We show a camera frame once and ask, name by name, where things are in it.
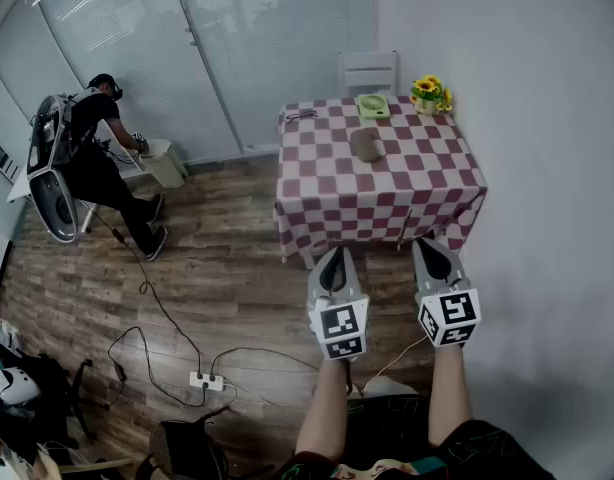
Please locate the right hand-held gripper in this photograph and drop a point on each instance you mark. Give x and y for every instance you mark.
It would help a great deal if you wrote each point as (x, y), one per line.
(449, 318)

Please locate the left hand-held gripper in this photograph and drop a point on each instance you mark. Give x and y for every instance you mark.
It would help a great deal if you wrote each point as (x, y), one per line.
(341, 324)

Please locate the brown pouch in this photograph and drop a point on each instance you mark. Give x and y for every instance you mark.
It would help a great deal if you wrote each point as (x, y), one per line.
(366, 146)

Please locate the person's right forearm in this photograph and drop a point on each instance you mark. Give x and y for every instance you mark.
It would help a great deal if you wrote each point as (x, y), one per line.
(449, 393)

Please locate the person's left forearm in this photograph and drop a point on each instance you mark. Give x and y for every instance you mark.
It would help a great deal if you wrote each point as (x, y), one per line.
(324, 408)

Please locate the red white checkered tablecloth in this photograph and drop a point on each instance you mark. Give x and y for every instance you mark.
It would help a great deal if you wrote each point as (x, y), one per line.
(367, 193)

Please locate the white power strip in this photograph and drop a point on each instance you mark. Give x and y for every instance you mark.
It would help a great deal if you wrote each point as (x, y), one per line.
(207, 380)

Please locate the dark-framed eyeglasses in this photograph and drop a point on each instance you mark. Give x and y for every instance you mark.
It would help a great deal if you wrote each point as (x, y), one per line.
(301, 116)

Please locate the sunflower bouquet in white pot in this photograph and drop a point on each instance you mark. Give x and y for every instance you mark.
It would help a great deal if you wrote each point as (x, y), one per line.
(429, 95)

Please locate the green flat desk fan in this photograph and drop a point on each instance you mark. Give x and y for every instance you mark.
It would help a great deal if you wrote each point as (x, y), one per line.
(373, 106)

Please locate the person's black patterned clothing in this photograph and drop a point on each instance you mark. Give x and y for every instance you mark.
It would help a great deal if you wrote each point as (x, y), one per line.
(437, 455)

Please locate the small white box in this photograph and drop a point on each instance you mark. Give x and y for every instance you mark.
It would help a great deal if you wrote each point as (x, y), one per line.
(163, 163)

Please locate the white wooden chair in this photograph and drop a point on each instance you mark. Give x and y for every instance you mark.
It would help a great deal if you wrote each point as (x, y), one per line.
(369, 74)

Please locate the dark wooden chair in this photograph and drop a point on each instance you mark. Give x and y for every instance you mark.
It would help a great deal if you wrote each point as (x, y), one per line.
(187, 445)

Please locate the black office chair base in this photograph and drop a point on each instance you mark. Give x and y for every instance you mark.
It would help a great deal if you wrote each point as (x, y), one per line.
(84, 403)

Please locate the white helmet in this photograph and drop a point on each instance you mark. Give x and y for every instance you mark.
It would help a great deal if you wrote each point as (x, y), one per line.
(12, 388)

